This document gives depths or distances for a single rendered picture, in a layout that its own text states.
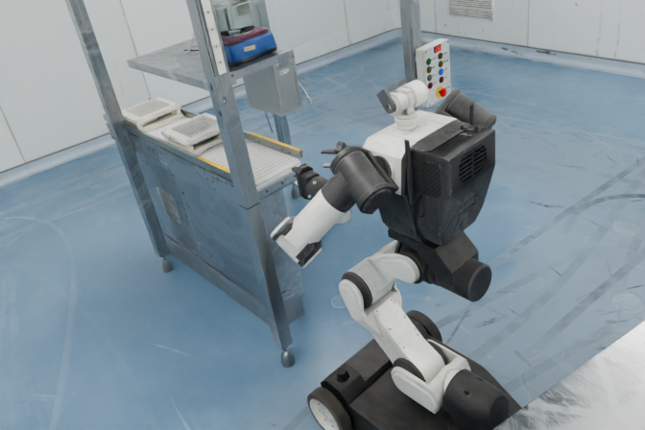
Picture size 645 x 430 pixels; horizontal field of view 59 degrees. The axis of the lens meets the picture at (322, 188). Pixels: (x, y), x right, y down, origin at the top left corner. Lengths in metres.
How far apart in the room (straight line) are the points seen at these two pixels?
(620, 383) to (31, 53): 4.69
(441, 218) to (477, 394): 0.69
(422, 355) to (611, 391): 0.83
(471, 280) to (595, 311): 1.26
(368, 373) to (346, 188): 1.02
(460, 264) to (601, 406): 0.52
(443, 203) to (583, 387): 0.50
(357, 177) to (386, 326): 0.80
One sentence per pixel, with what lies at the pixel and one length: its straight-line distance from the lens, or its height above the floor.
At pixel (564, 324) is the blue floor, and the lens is 2.73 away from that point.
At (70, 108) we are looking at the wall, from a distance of 5.33.
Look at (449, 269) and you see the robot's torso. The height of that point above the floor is 0.85.
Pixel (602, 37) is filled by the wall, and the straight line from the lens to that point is 5.53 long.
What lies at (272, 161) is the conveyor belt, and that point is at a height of 0.86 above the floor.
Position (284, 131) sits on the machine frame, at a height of 0.48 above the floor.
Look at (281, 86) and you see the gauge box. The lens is 2.13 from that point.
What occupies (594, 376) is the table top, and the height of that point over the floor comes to 0.82.
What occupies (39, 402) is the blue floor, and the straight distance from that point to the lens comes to 2.96.
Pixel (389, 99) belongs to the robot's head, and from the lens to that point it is 1.47.
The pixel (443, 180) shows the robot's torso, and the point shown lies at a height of 1.15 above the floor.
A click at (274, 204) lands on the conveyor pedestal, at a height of 0.65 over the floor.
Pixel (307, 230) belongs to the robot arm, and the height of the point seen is 1.05.
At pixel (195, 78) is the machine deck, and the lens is 2.02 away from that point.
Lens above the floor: 1.84
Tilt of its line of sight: 29 degrees down
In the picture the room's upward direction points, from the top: 10 degrees counter-clockwise
